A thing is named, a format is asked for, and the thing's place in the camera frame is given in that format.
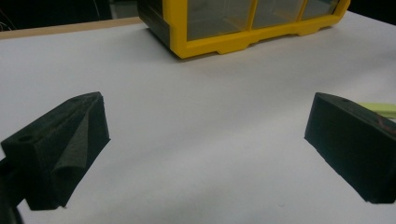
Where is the light green flat object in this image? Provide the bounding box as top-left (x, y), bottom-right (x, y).
top-left (358, 103), bottom-right (396, 119)

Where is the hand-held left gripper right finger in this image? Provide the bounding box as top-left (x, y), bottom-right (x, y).
top-left (304, 91), bottom-right (396, 204)

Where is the yellow drawer organizer cabinet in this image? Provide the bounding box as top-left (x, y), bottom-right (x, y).
top-left (137, 0), bottom-right (351, 60)

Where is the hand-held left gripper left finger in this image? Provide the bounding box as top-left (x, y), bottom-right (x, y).
top-left (0, 91), bottom-right (111, 211)

